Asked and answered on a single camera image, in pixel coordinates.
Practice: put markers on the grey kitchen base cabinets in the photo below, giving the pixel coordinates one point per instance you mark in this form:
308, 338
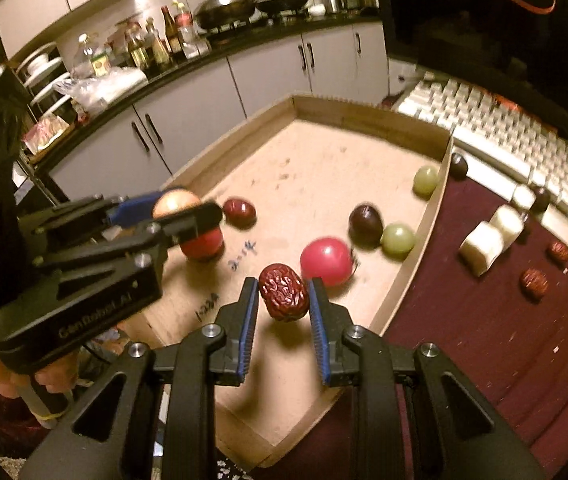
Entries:
204, 95

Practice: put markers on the small red tomato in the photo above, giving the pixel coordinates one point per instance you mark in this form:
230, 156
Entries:
203, 246

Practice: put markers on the person's left hand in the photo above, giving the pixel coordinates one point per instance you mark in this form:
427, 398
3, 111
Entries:
59, 376

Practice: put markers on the small dark grape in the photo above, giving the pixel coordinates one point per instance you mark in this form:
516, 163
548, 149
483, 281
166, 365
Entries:
458, 166

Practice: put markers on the row of condiment bottles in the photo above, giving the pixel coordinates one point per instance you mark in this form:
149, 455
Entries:
154, 45

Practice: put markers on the black frying pan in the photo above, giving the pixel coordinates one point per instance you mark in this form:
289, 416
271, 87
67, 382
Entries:
284, 2

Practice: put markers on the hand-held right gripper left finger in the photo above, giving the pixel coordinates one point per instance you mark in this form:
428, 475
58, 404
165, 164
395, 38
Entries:
249, 330

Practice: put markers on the dish rack with plates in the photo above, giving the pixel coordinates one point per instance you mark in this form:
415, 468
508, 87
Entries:
39, 70

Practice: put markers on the green grape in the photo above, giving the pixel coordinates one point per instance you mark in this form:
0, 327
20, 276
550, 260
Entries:
425, 181
398, 241

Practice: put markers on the wrinkled red date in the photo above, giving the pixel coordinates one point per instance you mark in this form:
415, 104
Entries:
559, 252
284, 296
534, 283
239, 212

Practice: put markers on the black kitchen countertop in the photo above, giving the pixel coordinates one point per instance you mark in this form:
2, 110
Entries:
264, 35

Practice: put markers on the small white bowl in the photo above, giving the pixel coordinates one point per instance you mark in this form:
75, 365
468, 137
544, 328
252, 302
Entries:
316, 9

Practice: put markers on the clear plastic bag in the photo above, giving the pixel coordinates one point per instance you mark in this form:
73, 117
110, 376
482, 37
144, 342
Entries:
104, 87

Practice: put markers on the black computer monitor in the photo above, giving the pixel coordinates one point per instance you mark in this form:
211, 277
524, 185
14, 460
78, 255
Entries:
489, 50

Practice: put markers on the small white peeled chunk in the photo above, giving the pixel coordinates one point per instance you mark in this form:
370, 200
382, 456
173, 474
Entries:
521, 195

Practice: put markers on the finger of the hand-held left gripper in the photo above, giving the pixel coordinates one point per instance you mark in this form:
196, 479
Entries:
189, 220
131, 210

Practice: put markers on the large dark plum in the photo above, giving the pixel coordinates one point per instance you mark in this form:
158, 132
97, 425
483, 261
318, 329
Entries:
365, 226

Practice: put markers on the small yellowish apple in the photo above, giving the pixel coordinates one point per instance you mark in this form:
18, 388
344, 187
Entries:
176, 202

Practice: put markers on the white computer keyboard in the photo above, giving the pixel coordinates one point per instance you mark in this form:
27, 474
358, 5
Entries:
514, 135

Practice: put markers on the red snack packet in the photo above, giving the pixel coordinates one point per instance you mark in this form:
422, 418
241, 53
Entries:
46, 132

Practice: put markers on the steel wok with lid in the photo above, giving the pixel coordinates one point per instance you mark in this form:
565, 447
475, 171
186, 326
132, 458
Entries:
226, 7

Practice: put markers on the cardboard tray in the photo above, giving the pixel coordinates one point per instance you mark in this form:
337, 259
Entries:
289, 170

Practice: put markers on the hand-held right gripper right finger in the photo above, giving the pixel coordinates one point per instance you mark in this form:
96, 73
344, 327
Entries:
316, 330

